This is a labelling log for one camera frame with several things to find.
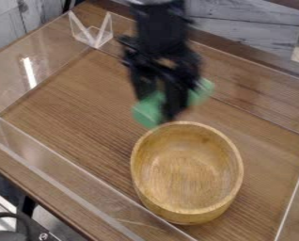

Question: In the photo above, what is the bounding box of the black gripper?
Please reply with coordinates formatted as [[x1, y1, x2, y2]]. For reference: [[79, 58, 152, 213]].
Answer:
[[117, 3, 201, 122]]

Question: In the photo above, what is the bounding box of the green rectangular block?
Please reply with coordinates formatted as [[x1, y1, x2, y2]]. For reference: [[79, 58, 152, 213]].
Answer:
[[132, 78, 215, 128]]

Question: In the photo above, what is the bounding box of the brown wooden bowl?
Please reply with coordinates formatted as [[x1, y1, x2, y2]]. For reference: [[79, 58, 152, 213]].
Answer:
[[131, 121, 244, 225]]

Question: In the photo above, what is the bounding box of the clear acrylic corner bracket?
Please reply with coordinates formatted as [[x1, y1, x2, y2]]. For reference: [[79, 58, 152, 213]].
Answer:
[[68, 11, 113, 49]]

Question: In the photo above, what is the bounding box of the black table leg bracket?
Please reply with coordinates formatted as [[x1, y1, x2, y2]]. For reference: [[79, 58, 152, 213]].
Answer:
[[16, 195, 60, 241]]

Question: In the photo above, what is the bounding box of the black cable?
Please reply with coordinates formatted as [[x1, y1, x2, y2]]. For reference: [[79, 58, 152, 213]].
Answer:
[[0, 212, 32, 241]]

